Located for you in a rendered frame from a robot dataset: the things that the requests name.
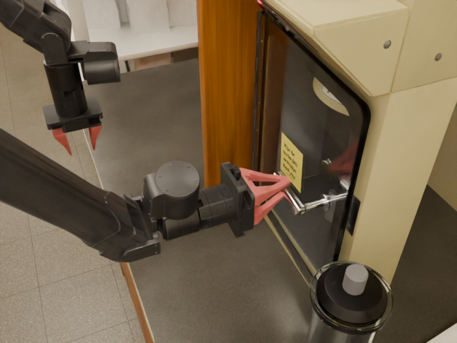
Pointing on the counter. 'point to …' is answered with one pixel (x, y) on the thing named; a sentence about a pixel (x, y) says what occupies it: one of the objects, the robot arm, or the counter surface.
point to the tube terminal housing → (402, 136)
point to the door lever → (298, 207)
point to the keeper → (353, 215)
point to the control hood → (351, 36)
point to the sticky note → (291, 162)
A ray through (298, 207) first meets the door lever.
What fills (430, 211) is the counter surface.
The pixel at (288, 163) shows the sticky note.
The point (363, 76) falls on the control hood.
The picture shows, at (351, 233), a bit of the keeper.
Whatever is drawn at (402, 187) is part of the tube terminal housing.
